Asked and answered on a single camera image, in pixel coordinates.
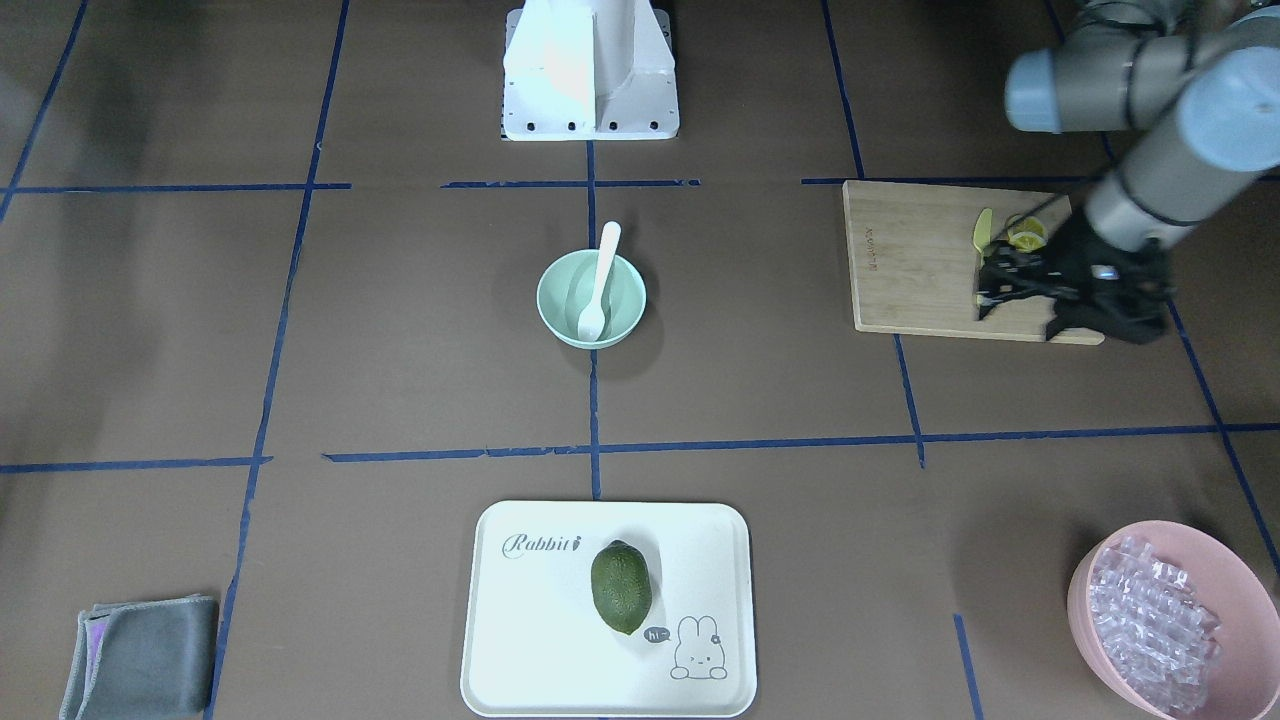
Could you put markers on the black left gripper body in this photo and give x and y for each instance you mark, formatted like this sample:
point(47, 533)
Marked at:
point(1068, 262)

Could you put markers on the grey folded cloth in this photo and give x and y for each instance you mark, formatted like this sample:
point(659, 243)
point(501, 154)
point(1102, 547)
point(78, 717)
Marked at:
point(143, 660)

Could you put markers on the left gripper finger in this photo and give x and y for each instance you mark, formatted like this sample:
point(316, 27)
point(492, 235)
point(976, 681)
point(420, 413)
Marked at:
point(988, 296)

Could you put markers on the bamboo cutting board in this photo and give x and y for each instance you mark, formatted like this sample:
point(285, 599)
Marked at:
point(913, 261)

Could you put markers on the white rabbit tray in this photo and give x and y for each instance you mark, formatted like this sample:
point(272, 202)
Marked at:
point(535, 646)

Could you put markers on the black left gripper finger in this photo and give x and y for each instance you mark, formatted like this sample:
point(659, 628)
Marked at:
point(1002, 263)

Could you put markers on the light green bowl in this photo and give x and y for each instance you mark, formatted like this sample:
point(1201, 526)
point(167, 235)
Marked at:
point(566, 287)

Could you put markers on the pink bowl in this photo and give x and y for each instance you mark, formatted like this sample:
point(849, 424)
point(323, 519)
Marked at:
point(1244, 683)

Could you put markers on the clear ice cubes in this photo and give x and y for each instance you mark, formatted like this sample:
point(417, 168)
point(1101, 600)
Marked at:
point(1152, 627)

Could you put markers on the white plastic spoon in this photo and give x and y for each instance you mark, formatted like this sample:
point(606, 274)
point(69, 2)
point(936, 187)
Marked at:
point(591, 323)

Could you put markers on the green lime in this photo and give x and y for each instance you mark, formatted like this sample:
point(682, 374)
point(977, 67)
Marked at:
point(620, 587)

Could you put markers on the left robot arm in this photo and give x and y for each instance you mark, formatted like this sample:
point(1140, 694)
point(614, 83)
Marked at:
point(1205, 105)

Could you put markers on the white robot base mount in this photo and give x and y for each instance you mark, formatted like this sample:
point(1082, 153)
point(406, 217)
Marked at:
point(589, 71)

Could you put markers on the yellow plastic knife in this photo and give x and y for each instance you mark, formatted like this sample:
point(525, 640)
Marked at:
point(983, 230)

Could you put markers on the lower lemon slice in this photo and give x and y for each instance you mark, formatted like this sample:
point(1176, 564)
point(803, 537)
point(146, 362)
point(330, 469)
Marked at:
point(1026, 233)

